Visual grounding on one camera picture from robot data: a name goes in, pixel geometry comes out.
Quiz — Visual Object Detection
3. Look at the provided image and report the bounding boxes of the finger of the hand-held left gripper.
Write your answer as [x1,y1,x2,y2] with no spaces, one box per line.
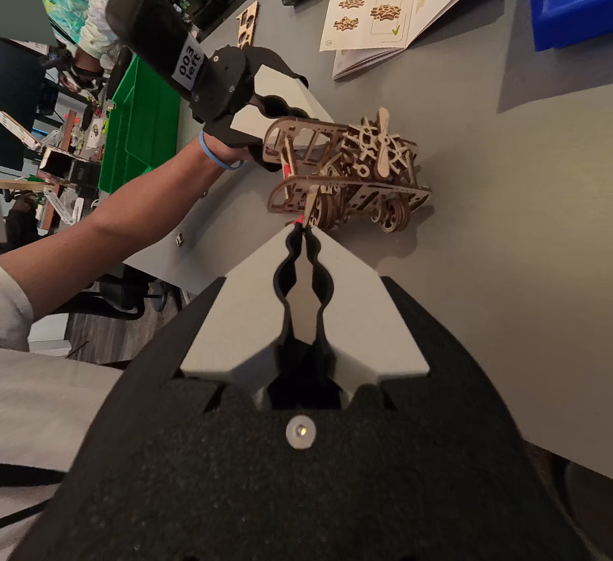
[251,65,335,123]
[229,107,283,174]

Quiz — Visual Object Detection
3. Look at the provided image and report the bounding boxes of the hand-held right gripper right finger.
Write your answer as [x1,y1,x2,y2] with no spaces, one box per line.
[306,226,431,406]

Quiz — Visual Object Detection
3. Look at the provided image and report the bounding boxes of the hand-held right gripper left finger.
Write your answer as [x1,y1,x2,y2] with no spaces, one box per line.
[179,225,304,409]

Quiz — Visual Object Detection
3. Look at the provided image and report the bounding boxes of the wooden model airplane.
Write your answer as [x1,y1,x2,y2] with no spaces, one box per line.
[262,107,433,233]

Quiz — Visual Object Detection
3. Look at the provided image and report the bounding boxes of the person's left forearm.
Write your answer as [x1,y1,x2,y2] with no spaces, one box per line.
[0,132,254,313]

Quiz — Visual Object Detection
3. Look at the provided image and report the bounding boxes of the grey desk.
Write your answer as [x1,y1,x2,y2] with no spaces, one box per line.
[122,0,613,478]

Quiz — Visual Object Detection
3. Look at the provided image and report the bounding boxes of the white instruction booklet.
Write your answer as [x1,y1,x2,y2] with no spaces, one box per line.
[319,0,511,80]

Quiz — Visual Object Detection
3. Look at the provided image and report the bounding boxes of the wooden sheet with round holes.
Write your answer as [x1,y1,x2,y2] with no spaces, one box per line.
[236,0,260,48]

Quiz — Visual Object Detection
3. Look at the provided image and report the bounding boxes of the green plastic bin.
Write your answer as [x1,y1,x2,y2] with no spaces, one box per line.
[98,54,183,195]

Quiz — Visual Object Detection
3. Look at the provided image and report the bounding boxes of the person's white shirt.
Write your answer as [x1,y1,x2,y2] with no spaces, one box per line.
[0,264,125,561]

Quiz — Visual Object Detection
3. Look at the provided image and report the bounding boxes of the black lanyard strap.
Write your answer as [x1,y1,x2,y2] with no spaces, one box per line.
[0,463,68,530]

